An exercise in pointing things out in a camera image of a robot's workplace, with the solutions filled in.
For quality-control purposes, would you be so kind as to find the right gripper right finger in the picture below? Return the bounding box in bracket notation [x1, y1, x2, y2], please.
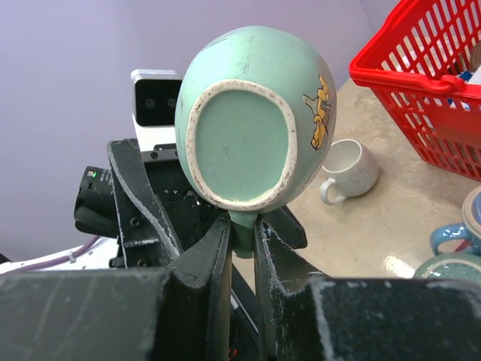
[254, 218, 480, 360]

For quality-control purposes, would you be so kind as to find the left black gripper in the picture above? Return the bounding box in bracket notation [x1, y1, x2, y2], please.
[107, 139, 307, 268]

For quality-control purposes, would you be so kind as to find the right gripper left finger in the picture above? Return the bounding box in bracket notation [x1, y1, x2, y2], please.
[1, 214, 231, 360]

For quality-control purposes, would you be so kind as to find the small green mug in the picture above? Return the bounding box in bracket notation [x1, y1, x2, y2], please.
[174, 26, 337, 259]

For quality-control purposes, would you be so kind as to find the white speckled mug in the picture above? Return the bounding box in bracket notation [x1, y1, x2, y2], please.
[320, 138, 380, 205]

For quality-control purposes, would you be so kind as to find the teal green mug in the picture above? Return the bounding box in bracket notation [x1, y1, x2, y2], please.
[413, 253, 480, 284]

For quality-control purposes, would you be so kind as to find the light blue tall mug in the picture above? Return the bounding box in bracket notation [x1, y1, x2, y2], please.
[429, 186, 480, 256]

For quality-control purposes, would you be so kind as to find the red plastic shopping basket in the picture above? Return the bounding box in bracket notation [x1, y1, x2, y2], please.
[349, 1, 480, 181]

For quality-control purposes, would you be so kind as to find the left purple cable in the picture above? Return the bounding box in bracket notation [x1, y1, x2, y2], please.
[22, 236, 101, 270]

